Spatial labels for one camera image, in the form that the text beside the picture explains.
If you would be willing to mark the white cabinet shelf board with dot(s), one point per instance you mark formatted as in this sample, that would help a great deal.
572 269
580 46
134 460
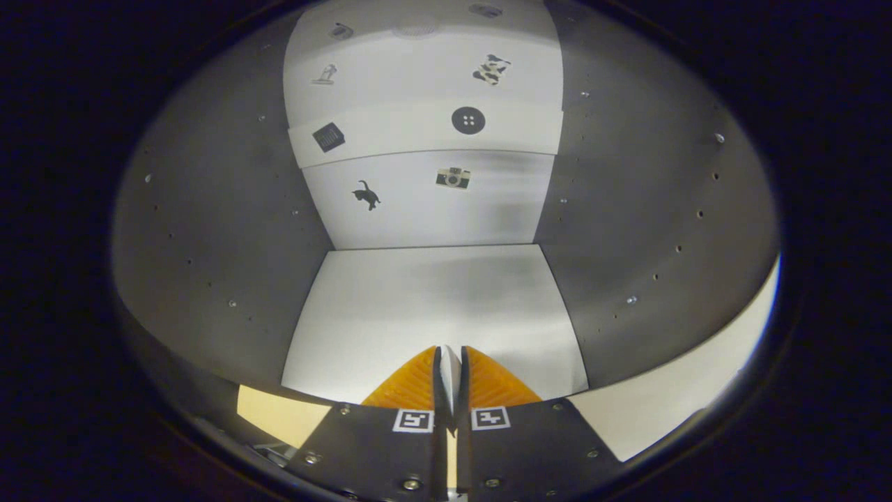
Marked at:
432 307

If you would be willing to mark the grey cabinet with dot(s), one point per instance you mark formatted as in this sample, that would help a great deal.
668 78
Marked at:
209 244

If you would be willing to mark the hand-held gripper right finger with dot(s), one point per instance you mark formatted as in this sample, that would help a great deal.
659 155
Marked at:
463 390

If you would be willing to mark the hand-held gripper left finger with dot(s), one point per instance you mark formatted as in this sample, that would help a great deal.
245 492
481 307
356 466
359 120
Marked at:
438 390

